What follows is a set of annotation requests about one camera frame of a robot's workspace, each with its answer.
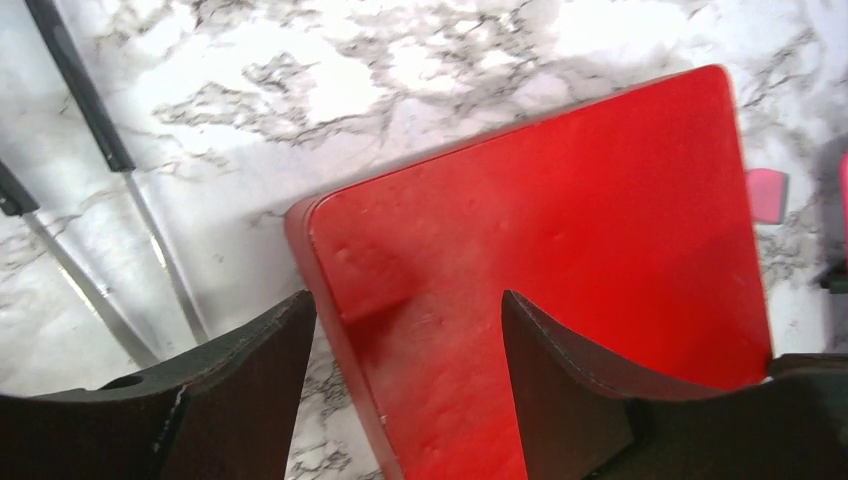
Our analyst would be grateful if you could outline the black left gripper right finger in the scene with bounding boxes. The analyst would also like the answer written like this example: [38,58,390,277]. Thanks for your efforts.
[501,291,847,479]

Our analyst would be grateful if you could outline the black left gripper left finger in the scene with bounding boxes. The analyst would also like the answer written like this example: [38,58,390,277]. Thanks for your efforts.
[1,291,316,479]

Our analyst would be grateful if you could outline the red box lid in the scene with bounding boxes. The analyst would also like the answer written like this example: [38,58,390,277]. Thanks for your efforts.
[284,65,772,479]

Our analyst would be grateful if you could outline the black metal tongs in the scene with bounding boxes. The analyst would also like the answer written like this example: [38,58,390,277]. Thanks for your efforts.
[1,1,210,367]

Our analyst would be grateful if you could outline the black whiteboard clip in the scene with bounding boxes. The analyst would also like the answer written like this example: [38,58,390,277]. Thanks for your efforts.
[818,262,848,295]

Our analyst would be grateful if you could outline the pink whiteboard eraser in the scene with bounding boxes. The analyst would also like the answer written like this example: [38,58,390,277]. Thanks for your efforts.
[746,168,789,225]

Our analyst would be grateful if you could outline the pink framed whiteboard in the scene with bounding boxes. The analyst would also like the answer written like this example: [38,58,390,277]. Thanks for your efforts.
[839,152,848,235]

